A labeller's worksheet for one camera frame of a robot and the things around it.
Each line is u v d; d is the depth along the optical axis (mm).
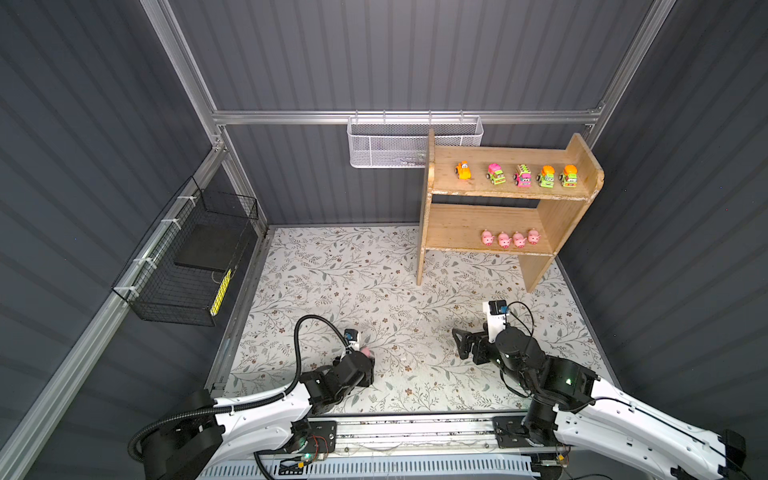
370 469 771
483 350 638
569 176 690
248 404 484
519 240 847
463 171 713
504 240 850
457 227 912
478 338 641
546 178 693
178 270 721
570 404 501
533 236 864
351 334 756
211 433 426
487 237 863
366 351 866
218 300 672
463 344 677
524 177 693
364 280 1049
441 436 754
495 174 704
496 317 631
